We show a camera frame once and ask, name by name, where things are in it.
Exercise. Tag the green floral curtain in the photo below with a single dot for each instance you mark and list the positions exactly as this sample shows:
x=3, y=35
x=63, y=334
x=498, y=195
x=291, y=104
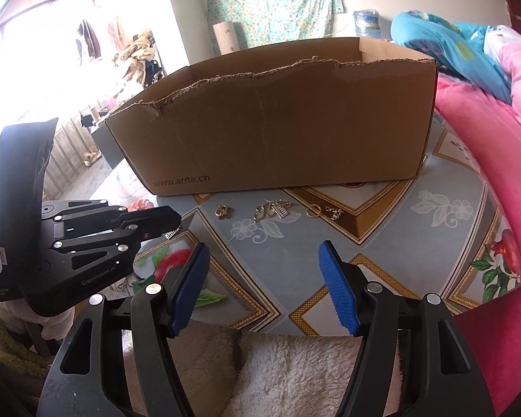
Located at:
x=278, y=4

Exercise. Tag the hanging pink garment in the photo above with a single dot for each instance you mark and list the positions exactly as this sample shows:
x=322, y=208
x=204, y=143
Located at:
x=113, y=30

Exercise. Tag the torn brown cardboard box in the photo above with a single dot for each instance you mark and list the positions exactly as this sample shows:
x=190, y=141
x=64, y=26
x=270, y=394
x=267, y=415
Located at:
x=286, y=139

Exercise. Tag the grey cabinet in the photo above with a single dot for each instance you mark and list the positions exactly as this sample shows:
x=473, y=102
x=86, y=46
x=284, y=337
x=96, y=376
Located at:
x=106, y=147

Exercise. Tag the wheelchair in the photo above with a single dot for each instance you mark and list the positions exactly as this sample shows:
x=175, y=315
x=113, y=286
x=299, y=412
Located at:
x=153, y=70

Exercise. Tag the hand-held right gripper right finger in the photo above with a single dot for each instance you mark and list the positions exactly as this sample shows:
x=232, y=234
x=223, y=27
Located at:
x=338, y=289

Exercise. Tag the gold swirl pendant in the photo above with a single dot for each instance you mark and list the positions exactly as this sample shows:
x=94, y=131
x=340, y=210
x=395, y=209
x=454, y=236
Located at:
x=223, y=212

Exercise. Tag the pink leaf print blanket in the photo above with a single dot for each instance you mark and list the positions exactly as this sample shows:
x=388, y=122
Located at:
x=473, y=139

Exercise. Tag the pile of clothes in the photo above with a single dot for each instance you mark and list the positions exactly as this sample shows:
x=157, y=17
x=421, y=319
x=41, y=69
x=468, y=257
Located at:
x=134, y=52

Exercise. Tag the beige cardboard tube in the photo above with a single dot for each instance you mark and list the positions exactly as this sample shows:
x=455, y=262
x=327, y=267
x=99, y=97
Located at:
x=230, y=39

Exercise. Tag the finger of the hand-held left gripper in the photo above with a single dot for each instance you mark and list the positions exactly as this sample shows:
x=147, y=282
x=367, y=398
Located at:
x=126, y=236
x=152, y=217

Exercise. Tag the blue quilt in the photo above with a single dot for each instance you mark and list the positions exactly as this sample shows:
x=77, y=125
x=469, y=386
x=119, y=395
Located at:
x=438, y=39

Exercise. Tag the blue water jug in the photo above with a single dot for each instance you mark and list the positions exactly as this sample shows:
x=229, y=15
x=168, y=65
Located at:
x=367, y=24

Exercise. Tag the olive fuzzy cloth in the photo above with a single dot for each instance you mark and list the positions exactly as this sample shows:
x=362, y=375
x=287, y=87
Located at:
x=0, y=347

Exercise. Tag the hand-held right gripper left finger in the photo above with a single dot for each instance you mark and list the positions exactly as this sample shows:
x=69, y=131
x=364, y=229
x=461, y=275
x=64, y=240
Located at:
x=186, y=289

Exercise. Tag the beige shoes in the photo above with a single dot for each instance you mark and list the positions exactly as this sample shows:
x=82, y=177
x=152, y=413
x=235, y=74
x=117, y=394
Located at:
x=91, y=157

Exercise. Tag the hanging dark jacket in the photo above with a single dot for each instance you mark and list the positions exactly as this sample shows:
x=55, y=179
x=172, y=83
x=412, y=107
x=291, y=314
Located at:
x=88, y=37

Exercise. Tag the metal railing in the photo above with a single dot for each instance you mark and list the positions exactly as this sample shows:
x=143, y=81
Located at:
x=69, y=152

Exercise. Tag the white fleece cloth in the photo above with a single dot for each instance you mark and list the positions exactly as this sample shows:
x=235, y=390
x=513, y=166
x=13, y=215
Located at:
x=286, y=378

